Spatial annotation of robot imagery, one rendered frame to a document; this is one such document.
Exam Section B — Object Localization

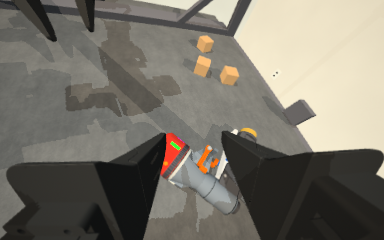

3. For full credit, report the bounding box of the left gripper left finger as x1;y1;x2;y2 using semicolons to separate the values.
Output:
6;133;167;240

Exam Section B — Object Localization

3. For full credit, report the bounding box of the orange cube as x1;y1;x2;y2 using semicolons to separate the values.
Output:
194;56;211;77
220;66;239;85
197;36;214;53

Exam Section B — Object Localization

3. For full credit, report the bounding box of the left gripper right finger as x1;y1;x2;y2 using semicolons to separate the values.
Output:
221;131;384;240

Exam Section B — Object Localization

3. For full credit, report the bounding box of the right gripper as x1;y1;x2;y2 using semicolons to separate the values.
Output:
11;0;95;42

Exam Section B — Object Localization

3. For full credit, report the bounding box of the grey block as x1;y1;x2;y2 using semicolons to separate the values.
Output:
283;99;316;126

